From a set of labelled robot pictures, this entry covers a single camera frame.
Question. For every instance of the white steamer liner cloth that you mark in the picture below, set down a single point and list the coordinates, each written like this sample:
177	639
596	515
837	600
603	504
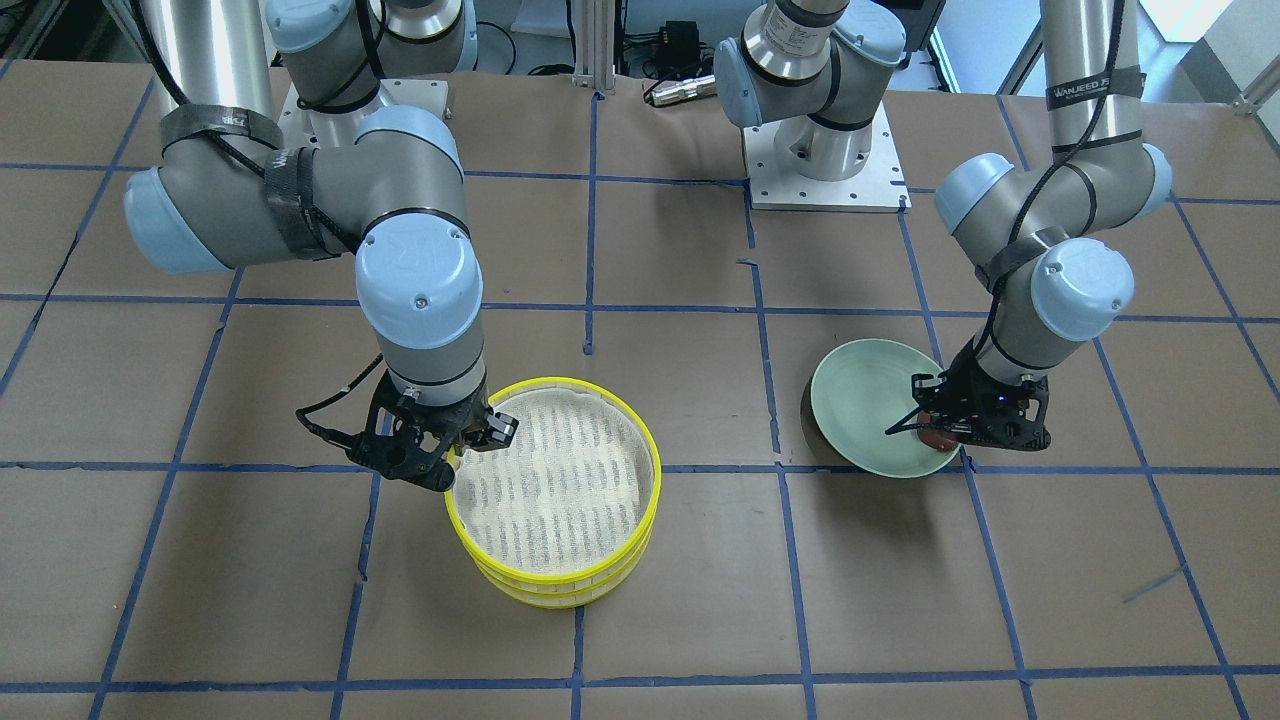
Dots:
569	490

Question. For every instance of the light green plate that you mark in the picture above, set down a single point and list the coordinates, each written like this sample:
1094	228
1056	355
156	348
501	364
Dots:
861	389

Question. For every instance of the brown bun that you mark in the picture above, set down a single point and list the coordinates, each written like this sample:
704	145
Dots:
940	440

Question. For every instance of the yellow steamer layer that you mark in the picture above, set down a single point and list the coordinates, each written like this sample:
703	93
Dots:
652	496
563	595

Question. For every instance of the yellow steamer top layer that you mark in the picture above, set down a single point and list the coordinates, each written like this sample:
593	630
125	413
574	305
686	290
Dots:
652	496

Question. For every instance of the silver flashlight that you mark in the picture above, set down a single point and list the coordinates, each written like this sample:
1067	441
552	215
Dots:
671	92

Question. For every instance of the yellow steamer bottom layer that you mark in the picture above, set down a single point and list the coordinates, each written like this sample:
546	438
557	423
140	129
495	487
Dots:
563	595

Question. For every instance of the black box device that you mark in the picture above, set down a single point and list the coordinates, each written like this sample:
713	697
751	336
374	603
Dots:
678	44

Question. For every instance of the aluminium frame post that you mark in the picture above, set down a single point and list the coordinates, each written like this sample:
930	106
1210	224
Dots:
594	26

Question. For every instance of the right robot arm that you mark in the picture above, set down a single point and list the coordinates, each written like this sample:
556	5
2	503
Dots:
281	145

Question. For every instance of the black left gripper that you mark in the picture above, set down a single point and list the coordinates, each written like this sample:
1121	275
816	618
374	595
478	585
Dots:
926	391

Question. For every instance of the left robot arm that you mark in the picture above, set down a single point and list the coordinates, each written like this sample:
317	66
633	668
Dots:
823	67

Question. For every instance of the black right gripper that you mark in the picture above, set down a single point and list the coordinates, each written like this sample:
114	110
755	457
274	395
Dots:
492	427

